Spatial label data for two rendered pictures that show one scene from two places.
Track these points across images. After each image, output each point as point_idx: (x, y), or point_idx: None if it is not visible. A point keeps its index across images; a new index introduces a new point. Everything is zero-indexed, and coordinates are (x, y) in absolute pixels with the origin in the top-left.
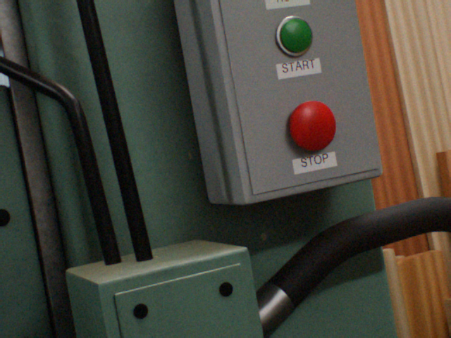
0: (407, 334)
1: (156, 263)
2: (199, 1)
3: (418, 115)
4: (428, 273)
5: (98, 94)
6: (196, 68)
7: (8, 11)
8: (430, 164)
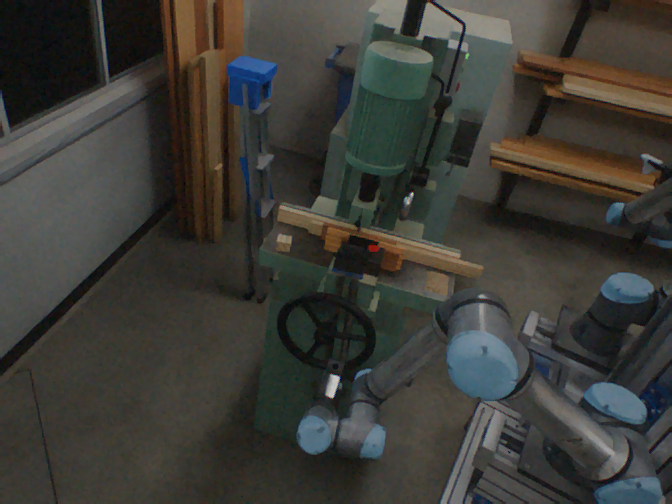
0: (218, 88)
1: (448, 117)
2: (458, 62)
3: None
4: (221, 60)
5: (449, 83)
6: (447, 73)
7: None
8: (211, 2)
